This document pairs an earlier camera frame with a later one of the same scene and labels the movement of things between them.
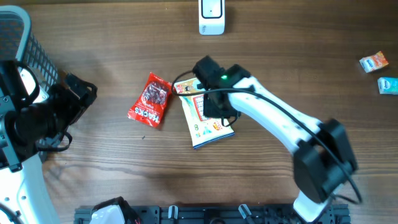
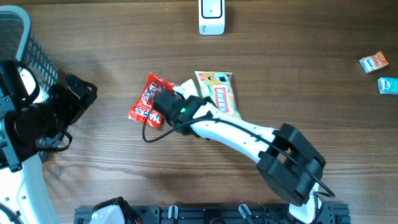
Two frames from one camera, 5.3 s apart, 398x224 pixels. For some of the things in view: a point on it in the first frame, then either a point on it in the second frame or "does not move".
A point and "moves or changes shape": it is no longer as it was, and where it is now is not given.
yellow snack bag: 204,130 moves or changes shape
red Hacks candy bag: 149,106 does not move
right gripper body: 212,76 → 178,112
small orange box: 371,63 does not move
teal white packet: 388,85 does not move
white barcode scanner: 211,17 does not move
